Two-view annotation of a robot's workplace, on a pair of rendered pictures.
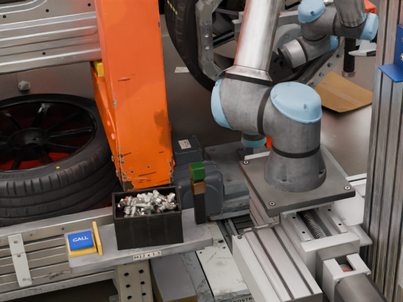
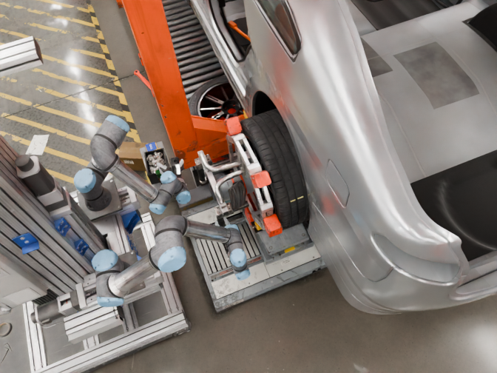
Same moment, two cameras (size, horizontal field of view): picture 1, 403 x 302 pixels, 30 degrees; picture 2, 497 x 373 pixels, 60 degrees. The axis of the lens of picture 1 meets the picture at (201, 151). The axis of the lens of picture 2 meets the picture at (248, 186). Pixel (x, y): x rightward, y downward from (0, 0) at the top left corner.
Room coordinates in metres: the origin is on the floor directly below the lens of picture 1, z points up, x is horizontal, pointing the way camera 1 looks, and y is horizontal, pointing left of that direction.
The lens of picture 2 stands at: (2.32, -1.59, 2.88)
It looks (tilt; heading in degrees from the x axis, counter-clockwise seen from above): 58 degrees down; 87
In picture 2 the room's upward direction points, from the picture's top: 6 degrees counter-clockwise
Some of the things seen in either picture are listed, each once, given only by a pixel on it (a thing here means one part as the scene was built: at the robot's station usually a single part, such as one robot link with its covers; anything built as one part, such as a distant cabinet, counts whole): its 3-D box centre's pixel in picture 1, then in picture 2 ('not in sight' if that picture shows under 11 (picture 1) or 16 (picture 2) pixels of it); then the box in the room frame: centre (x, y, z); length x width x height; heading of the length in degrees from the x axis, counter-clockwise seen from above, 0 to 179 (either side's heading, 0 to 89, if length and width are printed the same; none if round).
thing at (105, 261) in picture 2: not in sight; (107, 264); (1.66, -0.71, 0.98); 0.13 x 0.12 x 0.14; 95
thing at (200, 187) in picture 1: (198, 185); not in sight; (1.86, 0.02, 0.59); 0.04 x 0.04 x 0.04; 13
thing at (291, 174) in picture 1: (295, 157); (95, 195); (1.54, -0.23, 0.87); 0.15 x 0.15 x 0.10
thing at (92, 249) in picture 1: (81, 245); not in sight; (1.78, 0.37, 0.45); 0.08 x 0.08 x 0.01; 13
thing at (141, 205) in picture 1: (147, 216); (157, 165); (1.82, 0.17, 0.51); 0.20 x 0.14 x 0.13; 95
